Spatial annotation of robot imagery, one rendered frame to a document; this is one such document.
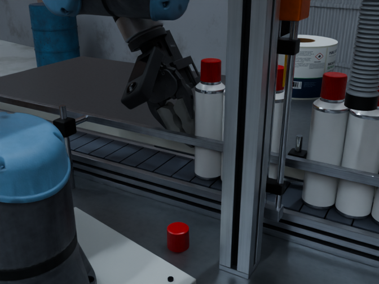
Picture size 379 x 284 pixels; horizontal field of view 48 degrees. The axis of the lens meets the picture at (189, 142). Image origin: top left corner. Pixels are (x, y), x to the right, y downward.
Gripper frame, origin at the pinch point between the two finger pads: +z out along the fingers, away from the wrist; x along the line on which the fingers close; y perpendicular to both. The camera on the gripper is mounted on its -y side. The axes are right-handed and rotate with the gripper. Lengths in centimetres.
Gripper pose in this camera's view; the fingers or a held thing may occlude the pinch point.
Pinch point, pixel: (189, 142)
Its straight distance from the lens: 75.5
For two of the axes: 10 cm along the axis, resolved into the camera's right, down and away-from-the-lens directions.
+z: 4.3, 8.9, 1.1
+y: 4.9, -3.4, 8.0
